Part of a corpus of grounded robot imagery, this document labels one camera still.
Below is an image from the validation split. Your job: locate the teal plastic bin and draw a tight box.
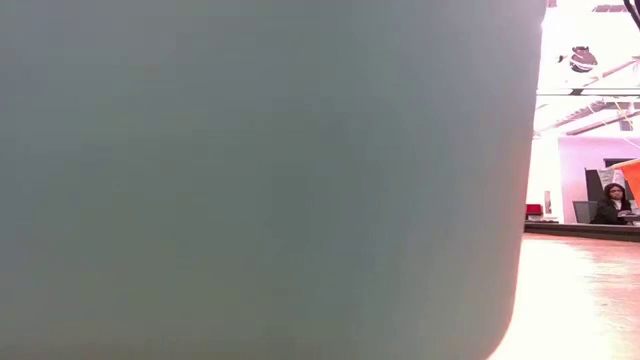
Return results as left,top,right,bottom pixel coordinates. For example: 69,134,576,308
0,0,549,360

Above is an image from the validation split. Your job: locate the orange plastic basket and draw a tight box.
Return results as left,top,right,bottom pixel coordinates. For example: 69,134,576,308
612,158,640,207

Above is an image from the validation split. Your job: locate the gray office chair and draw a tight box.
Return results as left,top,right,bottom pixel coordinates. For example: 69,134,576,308
572,200,599,225

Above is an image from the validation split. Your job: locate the round ceiling device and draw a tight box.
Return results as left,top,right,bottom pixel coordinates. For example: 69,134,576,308
558,45,599,74

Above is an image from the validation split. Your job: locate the person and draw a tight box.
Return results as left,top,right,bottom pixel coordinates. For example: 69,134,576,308
589,182,634,226

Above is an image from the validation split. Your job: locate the black aluminium rig frame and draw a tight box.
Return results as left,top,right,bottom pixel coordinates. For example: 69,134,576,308
523,221,640,244

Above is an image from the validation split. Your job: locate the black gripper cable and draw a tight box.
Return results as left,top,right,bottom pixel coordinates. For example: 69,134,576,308
622,0,640,32

